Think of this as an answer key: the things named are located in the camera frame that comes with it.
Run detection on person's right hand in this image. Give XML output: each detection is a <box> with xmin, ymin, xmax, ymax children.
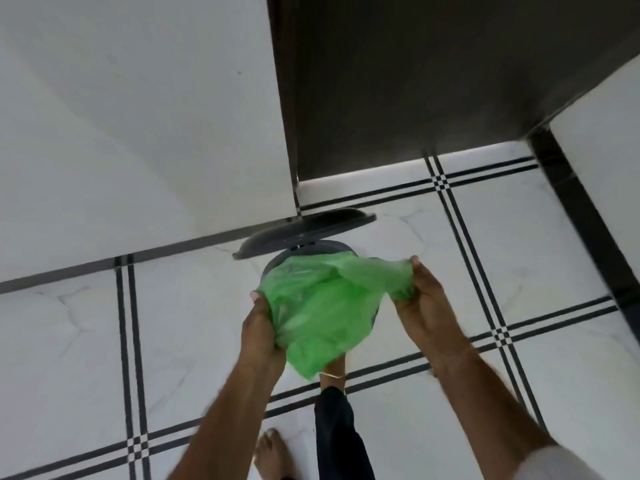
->
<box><xmin>392</xmin><ymin>254</ymin><xmax>475</xmax><ymax>369</ymax></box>

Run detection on person's left hand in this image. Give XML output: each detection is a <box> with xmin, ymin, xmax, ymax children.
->
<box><xmin>241</xmin><ymin>289</ymin><xmax>289</xmax><ymax>371</ymax></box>

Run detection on green garbage bag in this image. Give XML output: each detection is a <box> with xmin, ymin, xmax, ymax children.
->
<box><xmin>255</xmin><ymin>252</ymin><xmax>420</xmax><ymax>381</ymax></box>

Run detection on person's left forearm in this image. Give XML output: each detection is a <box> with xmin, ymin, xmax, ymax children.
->
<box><xmin>167</xmin><ymin>357</ymin><xmax>289</xmax><ymax>480</ymax></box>

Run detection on person's right forearm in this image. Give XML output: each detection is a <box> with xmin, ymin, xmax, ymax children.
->
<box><xmin>429</xmin><ymin>339</ymin><xmax>559</xmax><ymax>480</ymax></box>

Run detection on person's right foot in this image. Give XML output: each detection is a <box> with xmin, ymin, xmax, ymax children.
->
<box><xmin>319</xmin><ymin>354</ymin><xmax>347</xmax><ymax>393</ymax></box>

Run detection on person's foot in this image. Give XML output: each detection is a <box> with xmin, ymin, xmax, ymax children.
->
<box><xmin>319</xmin><ymin>354</ymin><xmax>347</xmax><ymax>393</ymax></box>
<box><xmin>255</xmin><ymin>428</ymin><xmax>293</xmax><ymax>480</ymax></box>

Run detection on person's left foot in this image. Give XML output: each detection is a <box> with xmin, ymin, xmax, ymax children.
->
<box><xmin>255</xmin><ymin>428</ymin><xmax>293</xmax><ymax>480</ymax></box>

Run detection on black trousers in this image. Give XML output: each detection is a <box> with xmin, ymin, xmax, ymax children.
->
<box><xmin>313</xmin><ymin>386</ymin><xmax>376</xmax><ymax>480</ymax></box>

